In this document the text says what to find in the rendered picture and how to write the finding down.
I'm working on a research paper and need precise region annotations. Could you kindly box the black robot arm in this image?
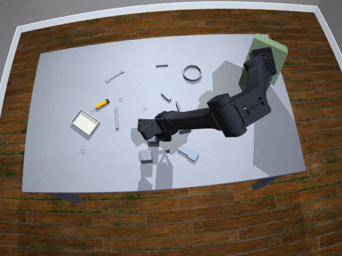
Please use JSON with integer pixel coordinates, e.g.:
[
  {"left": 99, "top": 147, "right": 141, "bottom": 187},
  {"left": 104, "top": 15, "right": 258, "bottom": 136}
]
[{"left": 137, "top": 47, "right": 277, "bottom": 141}]

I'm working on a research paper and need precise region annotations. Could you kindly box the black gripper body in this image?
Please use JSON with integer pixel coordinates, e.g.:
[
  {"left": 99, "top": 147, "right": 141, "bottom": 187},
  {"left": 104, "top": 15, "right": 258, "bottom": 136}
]
[{"left": 155, "top": 131, "right": 172, "bottom": 142}]

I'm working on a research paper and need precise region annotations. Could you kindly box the white shallow rectangular tray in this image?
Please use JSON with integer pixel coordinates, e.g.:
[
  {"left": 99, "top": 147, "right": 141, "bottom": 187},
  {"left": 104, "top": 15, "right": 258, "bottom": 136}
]
[{"left": 71, "top": 109, "right": 100, "bottom": 136}]

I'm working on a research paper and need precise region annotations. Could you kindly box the yellow rectangular bar with black end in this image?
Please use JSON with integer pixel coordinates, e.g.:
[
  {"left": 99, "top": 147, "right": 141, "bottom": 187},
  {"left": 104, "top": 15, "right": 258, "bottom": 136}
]
[{"left": 96, "top": 99, "right": 109, "bottom": 109}]

